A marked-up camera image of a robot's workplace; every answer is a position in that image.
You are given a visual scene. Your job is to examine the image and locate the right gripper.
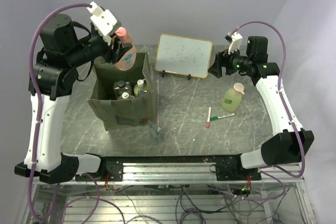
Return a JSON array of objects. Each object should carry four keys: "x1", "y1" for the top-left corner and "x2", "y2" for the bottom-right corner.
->
[{"x1": 208, "y1": 44, "x2": 252, "y2": 78}]

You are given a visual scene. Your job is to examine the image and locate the orange bottle pink cap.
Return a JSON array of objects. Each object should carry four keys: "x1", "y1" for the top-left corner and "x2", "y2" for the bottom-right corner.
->
[{"x1": 114, "y1": 27, "x2": 137, "y2": 71}]

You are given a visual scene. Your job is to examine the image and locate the clear bottle black label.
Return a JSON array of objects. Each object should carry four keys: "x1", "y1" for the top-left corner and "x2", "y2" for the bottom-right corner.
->
[{"x1": 113, "y1": 80, "x2": 132, "y2": 98}]

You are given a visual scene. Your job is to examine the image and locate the yellow-green lotion bottle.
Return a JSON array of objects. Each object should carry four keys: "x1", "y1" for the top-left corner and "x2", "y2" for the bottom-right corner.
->
[{"x1": 133, "y1": 79, "x2": 149, "y2": 97}]

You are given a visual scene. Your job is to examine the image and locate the amber pump soap bottle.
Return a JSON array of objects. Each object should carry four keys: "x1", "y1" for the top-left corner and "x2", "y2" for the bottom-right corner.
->
[{"x1": 118, "y1": 92, "x2": 134, "y2": 100}]

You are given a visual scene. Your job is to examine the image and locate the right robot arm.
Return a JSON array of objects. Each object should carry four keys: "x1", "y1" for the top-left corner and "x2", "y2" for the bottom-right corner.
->
[{"x1": 208, "y1": 33, "x2": 314, "y2": 180}]

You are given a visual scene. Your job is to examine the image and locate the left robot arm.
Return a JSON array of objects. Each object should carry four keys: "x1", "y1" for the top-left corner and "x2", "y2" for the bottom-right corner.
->
[{"x1": 14, "y1": 12, "x2": 122, "y2": 184}]

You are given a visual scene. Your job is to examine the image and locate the green canvas bag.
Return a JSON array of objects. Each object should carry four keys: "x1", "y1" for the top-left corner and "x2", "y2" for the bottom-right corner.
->
[{"x1": 88, "y1": 52, "x2": 157, "y2": 131}]

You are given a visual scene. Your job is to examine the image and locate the small whiteboard with stand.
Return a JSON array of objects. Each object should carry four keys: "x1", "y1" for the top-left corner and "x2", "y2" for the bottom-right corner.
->
[{"x1": 154, "y1": 34, "x2": 213, "y2": 79}]

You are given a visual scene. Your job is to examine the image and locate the green bottle beige pump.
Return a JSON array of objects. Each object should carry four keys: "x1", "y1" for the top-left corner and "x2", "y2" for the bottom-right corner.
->
[{"x1": 221, "y1": 83, "x2": 245, "y2": 113}]

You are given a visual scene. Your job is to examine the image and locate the green whiteboard marker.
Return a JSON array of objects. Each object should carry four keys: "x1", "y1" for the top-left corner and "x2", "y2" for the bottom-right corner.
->
[{"x1": 210, "y1": 113, "x2": 236, "y2": 121}]

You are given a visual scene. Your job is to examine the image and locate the pink whiteboard marker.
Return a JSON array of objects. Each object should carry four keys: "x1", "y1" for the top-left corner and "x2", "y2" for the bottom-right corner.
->
[{"x1": 206, "y1": 106, "x2": 212, "y2": 129}]

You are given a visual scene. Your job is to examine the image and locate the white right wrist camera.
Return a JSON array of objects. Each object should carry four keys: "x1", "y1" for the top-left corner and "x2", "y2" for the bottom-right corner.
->
[{"x1": 225, "y1": 32, "x2": 243, "y2": 55}]

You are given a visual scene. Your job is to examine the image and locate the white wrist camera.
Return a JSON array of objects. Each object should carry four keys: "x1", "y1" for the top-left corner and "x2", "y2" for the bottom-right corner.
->
[
  {"x1": 87, "y1": 2, "x2": 122, "y2": 46},
  {"x1": 225, "y1": 32, "x2": 243, "y2": 55}
]

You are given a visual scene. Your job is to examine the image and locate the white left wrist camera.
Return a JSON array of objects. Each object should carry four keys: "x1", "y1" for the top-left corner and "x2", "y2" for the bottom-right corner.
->
[{"x1": 87, "y1": 2, "x2": 122, "y2": 46}]

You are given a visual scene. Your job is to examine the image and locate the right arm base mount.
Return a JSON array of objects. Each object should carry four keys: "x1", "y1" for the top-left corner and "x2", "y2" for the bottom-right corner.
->
[{"x1": 215, "y1": 154, "x2": 261, "y2": 181}]

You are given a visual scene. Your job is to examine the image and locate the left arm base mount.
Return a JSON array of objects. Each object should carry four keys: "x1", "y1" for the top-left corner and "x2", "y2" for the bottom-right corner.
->
[{"x1": 75, "y1": 161, "x2": 124, "y2": 182}]

